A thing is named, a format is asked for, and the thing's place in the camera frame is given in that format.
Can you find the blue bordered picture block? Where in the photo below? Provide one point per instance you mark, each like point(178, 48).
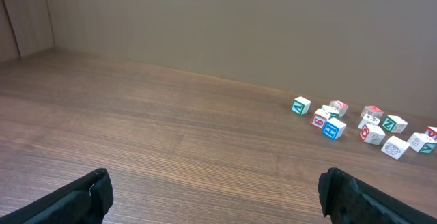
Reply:
point(333, 128)

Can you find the yellow C white block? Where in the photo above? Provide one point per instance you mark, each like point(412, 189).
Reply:
point(395, 147)

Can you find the green N letter block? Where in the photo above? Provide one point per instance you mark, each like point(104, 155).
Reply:
point(394, 124)

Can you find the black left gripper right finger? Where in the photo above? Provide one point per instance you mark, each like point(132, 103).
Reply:
point(348, 200)

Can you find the red 6 baseball block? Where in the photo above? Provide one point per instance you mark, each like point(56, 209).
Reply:
point(319, 118)

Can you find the red M letter block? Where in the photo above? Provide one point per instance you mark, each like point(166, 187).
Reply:
point(372, 111)

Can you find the green V number block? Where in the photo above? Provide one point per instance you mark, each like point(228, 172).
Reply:
point(422, 143)

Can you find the red A letter block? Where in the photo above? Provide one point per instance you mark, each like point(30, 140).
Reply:
point(340, 106)

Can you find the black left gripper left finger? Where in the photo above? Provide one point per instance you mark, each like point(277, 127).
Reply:
point(85, 200)

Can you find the red O ice cream block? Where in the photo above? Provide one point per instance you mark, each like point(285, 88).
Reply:
point(372, 134)

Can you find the yellow soccer ball J block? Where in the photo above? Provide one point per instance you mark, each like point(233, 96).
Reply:
point(368, 119)

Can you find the green V bird block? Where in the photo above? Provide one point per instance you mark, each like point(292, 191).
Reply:
point(300, 105)

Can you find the green apple picture block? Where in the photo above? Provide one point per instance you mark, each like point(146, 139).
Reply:
point(333, 111)

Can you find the red bordered white block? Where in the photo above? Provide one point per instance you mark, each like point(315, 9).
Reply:
point(431, 132)

